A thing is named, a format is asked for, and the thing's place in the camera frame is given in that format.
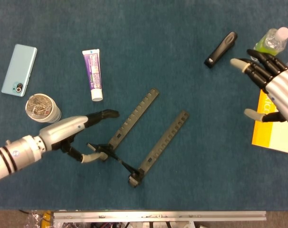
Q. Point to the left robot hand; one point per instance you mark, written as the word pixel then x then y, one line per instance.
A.
pixel 63 128

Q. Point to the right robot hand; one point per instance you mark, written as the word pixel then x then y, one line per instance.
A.
pixel 281 85

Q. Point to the black folding laptop stand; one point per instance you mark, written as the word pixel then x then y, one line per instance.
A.
pixel 166 137

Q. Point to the round paper clip canister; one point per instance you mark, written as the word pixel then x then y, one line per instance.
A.
pixel 39 107

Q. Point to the clear bottle green liquid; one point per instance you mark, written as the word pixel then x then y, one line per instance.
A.
pixel 277 40

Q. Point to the yellow white Lexicon notebook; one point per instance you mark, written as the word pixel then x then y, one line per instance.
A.
pixel 277 140

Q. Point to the purple white toothpaste tube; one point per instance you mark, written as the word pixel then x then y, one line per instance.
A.
pixel 94 71

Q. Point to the black stapler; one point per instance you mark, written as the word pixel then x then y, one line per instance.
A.
pixel 221 50

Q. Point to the light blue smartphone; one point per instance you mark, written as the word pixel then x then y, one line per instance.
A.
pixel 18 69

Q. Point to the yellow plastic item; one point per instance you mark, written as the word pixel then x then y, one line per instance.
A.
pixel 47 216

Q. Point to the clear crumpled plastic bag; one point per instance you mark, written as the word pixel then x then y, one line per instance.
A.
pixel 34 219

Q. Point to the blue carpet table cloth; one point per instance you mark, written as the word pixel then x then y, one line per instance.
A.
pixel 158 35

